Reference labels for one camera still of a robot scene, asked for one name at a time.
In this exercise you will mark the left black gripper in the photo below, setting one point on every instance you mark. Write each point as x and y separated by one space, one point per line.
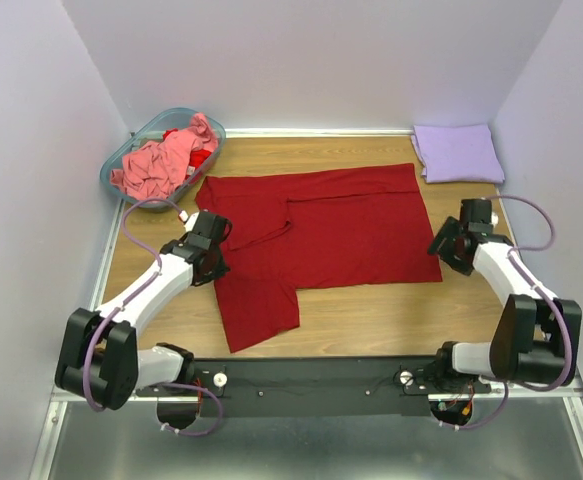
219 271

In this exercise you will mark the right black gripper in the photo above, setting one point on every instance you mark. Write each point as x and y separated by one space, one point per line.
448 229

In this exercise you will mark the dark red t shirt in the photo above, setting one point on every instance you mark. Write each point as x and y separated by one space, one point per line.
327 229

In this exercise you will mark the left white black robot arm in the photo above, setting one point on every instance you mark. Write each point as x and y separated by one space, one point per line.
99 358

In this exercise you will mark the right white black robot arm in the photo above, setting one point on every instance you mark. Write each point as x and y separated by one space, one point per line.
535 343

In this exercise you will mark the folded lavender t shirt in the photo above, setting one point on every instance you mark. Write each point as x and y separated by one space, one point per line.
457 154

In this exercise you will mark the pink t shirt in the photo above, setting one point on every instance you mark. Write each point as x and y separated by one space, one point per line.
158 168

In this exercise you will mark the clear blue plastic bin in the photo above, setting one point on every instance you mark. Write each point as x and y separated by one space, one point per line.
153 130

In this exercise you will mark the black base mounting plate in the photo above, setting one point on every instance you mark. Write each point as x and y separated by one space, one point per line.
330 386

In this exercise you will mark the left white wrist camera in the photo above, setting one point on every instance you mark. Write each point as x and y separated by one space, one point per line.
188 220

